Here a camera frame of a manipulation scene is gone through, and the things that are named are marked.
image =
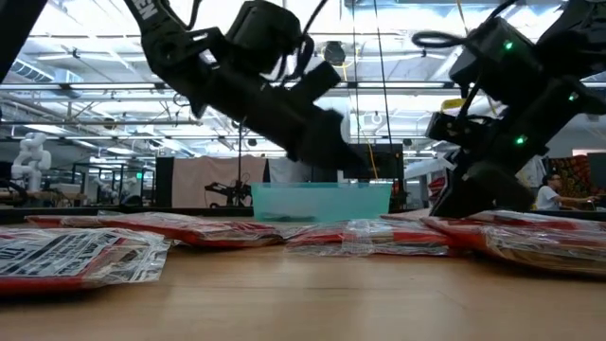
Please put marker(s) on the teal translucent plastic basket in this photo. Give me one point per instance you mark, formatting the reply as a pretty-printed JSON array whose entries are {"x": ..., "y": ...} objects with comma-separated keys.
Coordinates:
[{"x": 322, "y": 201}]

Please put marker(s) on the beige curtain partition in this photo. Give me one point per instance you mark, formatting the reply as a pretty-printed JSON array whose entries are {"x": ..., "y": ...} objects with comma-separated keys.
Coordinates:
[{"x": 203, "y": 180}]

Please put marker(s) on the silver ventilation duct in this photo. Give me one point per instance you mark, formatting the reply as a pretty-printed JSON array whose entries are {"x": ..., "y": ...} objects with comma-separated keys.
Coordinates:
[{"x": 28, "y": 71}]

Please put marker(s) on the yellow tag on gripper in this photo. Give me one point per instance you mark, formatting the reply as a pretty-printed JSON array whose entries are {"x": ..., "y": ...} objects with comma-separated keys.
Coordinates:
[{"x": 452, "y": 104}]

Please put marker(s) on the background dark robot arm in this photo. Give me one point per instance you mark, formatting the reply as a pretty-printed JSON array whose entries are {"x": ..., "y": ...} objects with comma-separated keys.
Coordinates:
[{"x": 232, "y": 189}]

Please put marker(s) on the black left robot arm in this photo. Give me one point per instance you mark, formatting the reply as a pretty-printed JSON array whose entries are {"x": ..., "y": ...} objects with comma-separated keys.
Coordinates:
[{"x": 161, "y": 42}]

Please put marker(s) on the red microwave popcorn bag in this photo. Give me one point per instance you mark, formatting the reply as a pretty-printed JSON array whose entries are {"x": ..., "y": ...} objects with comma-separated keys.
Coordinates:
[
  {"x": 544, "y": 251},
  {"x": 237, "y": 234},
  {"x": 407, "y": 217},
  {"x": 544, "y": 219},
  {"x": 94, "y": 220},
  {"x": 71, "y": 260},
  {"x": 322, "y": 239}
]

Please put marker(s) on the long ceiling light strip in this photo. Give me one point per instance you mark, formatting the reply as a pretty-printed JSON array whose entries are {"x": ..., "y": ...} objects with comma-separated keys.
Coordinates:
[{"x": 94, "y": 86}]

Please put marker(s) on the black monitor screen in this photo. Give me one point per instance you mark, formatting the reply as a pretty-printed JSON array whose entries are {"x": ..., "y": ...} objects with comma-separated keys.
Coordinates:
[{"x": 386, "y": 163}]

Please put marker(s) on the white robot figure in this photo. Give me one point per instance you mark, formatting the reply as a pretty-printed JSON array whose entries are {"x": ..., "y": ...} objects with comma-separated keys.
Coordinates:
[{"x": 30, "y": 161}]

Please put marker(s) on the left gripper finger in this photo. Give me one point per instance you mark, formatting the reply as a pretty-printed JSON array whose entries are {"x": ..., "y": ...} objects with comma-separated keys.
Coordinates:
[
  {"x": 336, "y": 142},
  {"x": 305, "y": 151}
]

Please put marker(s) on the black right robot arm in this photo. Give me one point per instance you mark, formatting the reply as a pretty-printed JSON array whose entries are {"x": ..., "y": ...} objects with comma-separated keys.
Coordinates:
[{"x": 544, "y": 76}]

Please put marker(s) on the person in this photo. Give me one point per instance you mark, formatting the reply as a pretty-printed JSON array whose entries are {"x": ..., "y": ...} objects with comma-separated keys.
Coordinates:
[{"x": 547, "y": 196}]

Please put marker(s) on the tall black panel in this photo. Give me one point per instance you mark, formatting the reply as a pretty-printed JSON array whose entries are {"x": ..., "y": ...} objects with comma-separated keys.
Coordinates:
[{"x": 164, "y": 182}]

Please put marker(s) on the colourful patterned fabric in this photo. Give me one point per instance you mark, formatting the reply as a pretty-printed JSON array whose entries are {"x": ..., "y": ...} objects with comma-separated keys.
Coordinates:
[{"x": 575, "y": 176}]

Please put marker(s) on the red stacked items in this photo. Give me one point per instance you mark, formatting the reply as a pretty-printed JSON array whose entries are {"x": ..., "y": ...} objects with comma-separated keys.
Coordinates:
[{"x": 438, "y": 185}]

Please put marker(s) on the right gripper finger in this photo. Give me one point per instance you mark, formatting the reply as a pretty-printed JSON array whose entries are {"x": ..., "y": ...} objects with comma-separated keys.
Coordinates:
[{"x": 487, "y": 194}]

